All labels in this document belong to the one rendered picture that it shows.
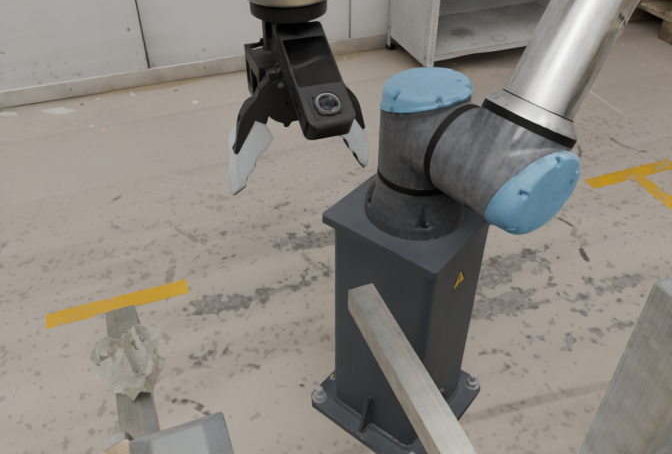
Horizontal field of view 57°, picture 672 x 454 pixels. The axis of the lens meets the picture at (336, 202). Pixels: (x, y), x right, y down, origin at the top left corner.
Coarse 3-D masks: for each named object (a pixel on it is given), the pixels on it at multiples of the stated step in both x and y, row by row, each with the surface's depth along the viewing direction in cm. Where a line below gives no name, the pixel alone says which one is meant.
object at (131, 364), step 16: (128, 336) 59; (144, 336) 58; (160, 336) 60; (96, 352) 57; (112, 352) 58; (128, 352) 56; (144, 352) 57; (96, 368) 56; (112, 368) 56; (128, 368) 55; (144, 368) 56; (160, 368) 56; (112, 384) 55; (128, 384) 55; (144, 384) 54
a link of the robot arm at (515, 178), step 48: (576, 0) 84; (624, 0) 83; (528, 48) 90; (576, 48) 85; (528, 96) 88; (576, 96) 87; (480, 144) 90; (528, 144) 87; (480, 192) 90; (528, 192) 86
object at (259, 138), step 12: (252, 132) 60; (264, 132) 60; (252, 144) 61; (264, 144) 61; (240, 156) 61; (252, 156) 61; (228, 168) 63; (240, 168) 62; (252, 168) 62; (228, 180) 64; (240, 180) 63
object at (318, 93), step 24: (312, 24) 57; (288, 48) 55; (312, 48) 55; (288, 72) 54; (312, 72) 54; (336, 72) 55; (312, 96) 53; (336, 96) 53; (312, 120) 52; (336, 120) 52
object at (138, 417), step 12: (108, 312) 62; (120, 312) 62; (132, 312) 62; (108, 324) 61; (120, 324) 61; (132, 324) 61; (108, 336) 60; (120, 336) 60; (120, 396) 55; (144, 396) 55; (120, 408) 54; (132, 408) 54; (144, 408) 54; (120, 420) 53; (132, 420) 53; (144, 420) 53; (156, 420) 53; (120, 432) 52; (132, 432) 52; (144, 432) 52
